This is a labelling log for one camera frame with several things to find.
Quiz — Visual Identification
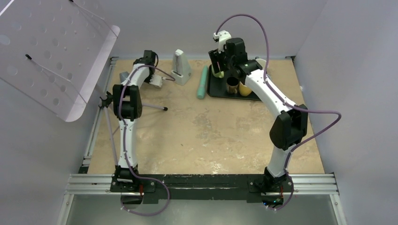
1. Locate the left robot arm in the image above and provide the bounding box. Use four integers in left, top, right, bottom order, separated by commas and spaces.
111, 50, 157, 192

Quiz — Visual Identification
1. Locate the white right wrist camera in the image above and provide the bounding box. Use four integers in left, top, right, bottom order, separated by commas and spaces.
213, 30, 231, 53

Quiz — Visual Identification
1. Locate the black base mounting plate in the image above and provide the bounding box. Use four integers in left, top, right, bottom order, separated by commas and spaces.
110, 174, 293, 205

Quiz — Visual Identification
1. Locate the light green mug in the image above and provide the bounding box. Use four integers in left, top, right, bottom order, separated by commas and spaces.
211, 64, 224, 79

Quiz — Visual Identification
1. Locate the small camera tripod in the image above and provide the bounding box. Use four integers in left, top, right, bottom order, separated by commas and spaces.
89, 107, 173, 174

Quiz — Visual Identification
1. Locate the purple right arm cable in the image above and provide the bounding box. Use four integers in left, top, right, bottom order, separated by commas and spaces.
215, 14, 342, 212

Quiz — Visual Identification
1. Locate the white cup on table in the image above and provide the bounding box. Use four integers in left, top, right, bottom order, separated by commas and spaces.
255, 58, 267, 70

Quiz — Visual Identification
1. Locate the yellow mug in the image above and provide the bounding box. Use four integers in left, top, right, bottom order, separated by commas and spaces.
238, 82, 252, 97

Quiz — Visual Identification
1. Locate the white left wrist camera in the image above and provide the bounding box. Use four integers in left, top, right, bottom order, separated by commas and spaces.
149, 75, 163, 89

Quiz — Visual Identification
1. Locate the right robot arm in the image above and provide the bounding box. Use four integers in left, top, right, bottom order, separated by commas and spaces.
209, 36, 308, 192

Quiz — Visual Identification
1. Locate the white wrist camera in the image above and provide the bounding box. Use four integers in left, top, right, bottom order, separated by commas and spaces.
213, 30, 231, 53
149, 75, 163, 89

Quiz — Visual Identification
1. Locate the black plastic tray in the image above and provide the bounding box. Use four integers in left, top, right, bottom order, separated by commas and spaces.
207, 64, 260, 101

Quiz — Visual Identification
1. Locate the brown mug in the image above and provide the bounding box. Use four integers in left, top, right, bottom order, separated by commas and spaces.
226, 76, 239, 94

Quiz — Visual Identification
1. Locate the clear perforated acrylic panel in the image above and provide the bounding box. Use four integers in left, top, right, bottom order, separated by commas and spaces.
0, 0, 120, 122

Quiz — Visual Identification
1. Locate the aluminium frame rail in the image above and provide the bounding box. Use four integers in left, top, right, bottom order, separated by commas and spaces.
57, 60, 341, 225

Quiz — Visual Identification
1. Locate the grey dotted coffee mug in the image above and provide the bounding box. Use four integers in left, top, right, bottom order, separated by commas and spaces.
119, 71, 130, 83

